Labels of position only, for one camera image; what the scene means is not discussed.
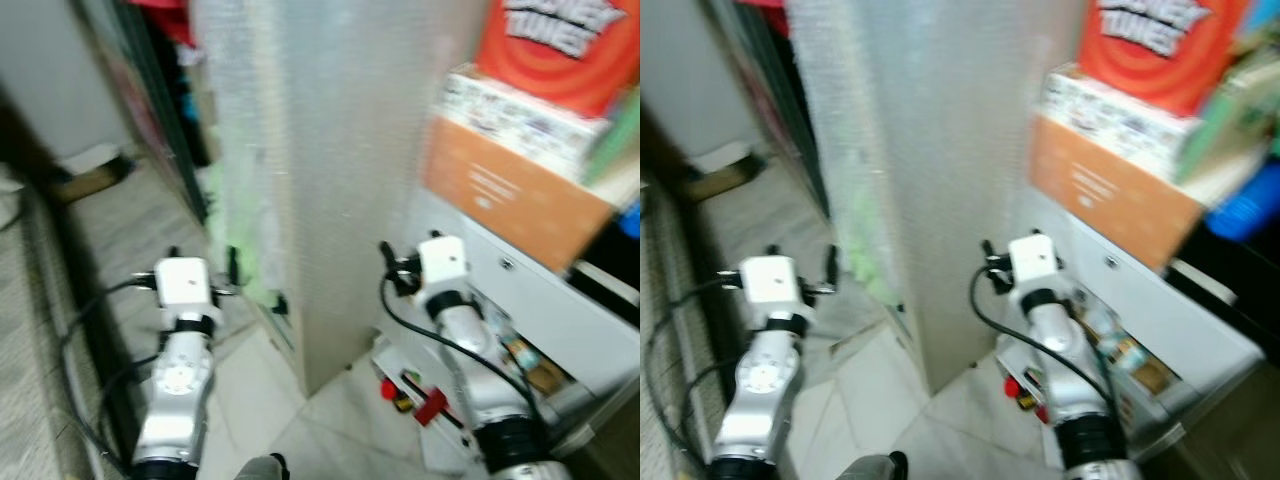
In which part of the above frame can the orange cardboard box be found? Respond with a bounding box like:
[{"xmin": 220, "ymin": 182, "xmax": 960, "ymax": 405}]
[
  {"xmin": 422, "ymin": 118, "xmax": 616, "ymax": 273},
  {"xmin": 1030, "ymin": 112, "xmax": 1206, "ymax": 273}
]

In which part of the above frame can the brown cardboard piece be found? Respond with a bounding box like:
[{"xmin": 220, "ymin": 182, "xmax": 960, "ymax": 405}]
[
  {"xmin": 68, "ymin": 158, "xmax": 136, "ymax": 201},
  {"xmin": 690, "ymin": 155, "xmax": 761, "ymax": 201}
]

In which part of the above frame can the grey textured wardrobe panel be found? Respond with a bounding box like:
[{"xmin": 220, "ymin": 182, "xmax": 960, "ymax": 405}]
[
  {"xmin": 190, "ymin": 0, "xmax": 491, "ymax": 396},
  {"xmin": 785, "ymin": 0, "xmax": 1091, "ymax": 393}
]

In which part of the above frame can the white printed box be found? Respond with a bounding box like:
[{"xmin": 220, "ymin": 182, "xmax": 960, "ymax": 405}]
[
  {"xmin": 1040, "ymin": 65, "xmax": 1206, "ymax": 186},
  {"xmin": 440, "ymin": 65, "xmax": 601, "ymax": 186}
]

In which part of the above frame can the grey metal cabinet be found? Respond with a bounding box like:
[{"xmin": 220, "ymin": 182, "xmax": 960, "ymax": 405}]
[
  {"xmin": 995, "ymin": 190, "xmax": 1280, "ymax": 466},
  {"xmin": 370, "ymin": 190, "xmax": 641, "ymax": 476}
]

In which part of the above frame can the grey woven floor mat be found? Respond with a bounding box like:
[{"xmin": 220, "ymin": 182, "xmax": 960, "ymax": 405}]
[
  {"xmin": 0, "ymin": 170, "xmax": 131, "ymax": 480},
  {"xmin": 640, "ymin": 170, "xmax": 721, "ymax": 480}
]

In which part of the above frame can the dark cabinet door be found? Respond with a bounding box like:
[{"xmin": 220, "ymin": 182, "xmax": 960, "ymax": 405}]
[
  {"xmin": 705, "ymin": 0, "xmax": 831, "ymax": 216},
  {"xmin": 75, "ymin": 0, "xmax": 216, "ymax": 226}
]

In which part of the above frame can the grey robot left leg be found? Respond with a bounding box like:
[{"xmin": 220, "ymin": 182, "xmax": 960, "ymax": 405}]
[
  {"xmin": 232, "ymin": 453, "xmax": 291, "ymax": 480},
  {"xmin": 835, "ymin": 452, "xmax": 909, "ymax": 480}
]

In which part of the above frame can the green flat item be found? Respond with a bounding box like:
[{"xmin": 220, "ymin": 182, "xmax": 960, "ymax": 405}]
[
  {"xmin": 1175, "ymin": 45, "xmax": 1280, "ymax": 211},
  {"xmin": 585, "ymin": 90, "xmax": 641, "ymax": 186}
]

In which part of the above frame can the red Looney Tunes box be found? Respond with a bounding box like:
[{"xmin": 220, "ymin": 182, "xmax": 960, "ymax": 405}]
[
  {"xmin": 1075, "ymin": 0, "xmax": 1251, "ymax": 119},
  {"xmin": 475, "ymin": 0, "xmax": 641, "ymax": 121}
]

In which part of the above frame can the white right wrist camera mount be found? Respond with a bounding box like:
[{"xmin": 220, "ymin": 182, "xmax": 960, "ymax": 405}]
[
  {"xmin": 1008, "ymin": 233, "xmax": 1061, "ymax": 296},
  {"xmin": 415, "ymin": 235, "xmax": 469, "ymax": 301}
]

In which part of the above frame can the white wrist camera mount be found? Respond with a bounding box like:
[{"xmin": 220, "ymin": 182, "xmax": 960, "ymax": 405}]
[
  {"xmin": 740, "ymin": 255, "xmax": 806, "ymax": 319},
  {"xmin": 155, "ymin": 257, "xmax": 216, "ymax": 321},
  {"xmin": 415, "ymin": 235, "xmax": 469, "ymax": 301},
  {"xmin": 1008, "ymin": 233, "xmax": 1061, "ymax": 296}
]

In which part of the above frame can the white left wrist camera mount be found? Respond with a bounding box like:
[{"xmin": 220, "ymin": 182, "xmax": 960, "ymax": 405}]
[
  {"xmin": 740, "ymin": 255, "xmax": 806, "ymax": 319},
  {"xmin": 155, "ymin": 257, "xmax": 216, "ymax": 321}
]

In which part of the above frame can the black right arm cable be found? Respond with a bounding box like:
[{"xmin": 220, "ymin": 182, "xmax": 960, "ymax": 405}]
[
  {"xmin": 968, "ymin": 265, "xmax": 1116, "ymax": 401},
  {"xmin": 378, "ymin": 275, "xmax": 546, "ymax": 411}
]

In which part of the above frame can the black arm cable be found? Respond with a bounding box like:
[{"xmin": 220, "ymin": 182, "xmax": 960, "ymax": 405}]
[
  {"xmin": 95, "ymin": 350, "xmax": 166, "ymax": 461},
  {"xmin": 58, "ymin": 275, "xmax": 161, "ymax": 471},
  {"xmin": 968, "ymin": 265, "xmax": 1116, "ymax": 401},
  {"xmin": 680, "ymin": 350, "xmax": 751, "ymax": 461},
  {"xmin": 378, "ymin": 275, "xmax": 546, "ymax": 411},
  {"xmin": 645, "ymin": 275, "xmax": 746, "ymax": 471}
]

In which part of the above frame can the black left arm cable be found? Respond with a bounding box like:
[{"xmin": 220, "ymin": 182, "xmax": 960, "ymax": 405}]
[
  {"xmin": 645, "ymin": 275, "xmax": 746, "ymax": 471},
  {"xmin": 95, "ymin": 350, "xmax": 166, "ymax": 461},
  {"xmin": 680, "ymin": 350, "xmax": 751, "ymax": 461},
  {"xmin": 58, "ymin": 275, "xmax": 161, "ymax": 471}
]

